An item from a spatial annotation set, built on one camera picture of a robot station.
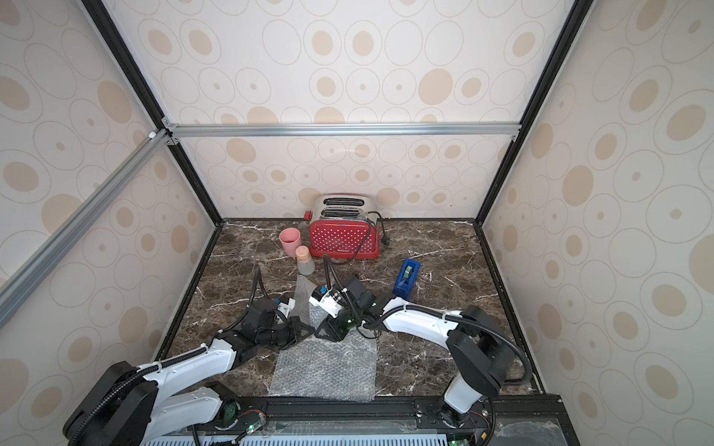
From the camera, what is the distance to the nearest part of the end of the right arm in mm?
651

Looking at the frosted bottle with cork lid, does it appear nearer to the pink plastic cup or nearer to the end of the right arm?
the pink plastic cup

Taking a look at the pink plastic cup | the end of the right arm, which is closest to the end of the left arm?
the end of the right arm

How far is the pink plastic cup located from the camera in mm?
1023

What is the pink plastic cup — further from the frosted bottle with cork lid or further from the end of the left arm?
the end of the left arm

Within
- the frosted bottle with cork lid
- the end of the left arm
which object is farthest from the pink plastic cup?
the end of the left arm

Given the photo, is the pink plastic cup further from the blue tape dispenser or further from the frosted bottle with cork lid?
the blue tape dispenser

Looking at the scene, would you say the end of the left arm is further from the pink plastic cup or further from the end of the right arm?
the pink plastic cup

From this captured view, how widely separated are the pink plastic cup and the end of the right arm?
1.19ft
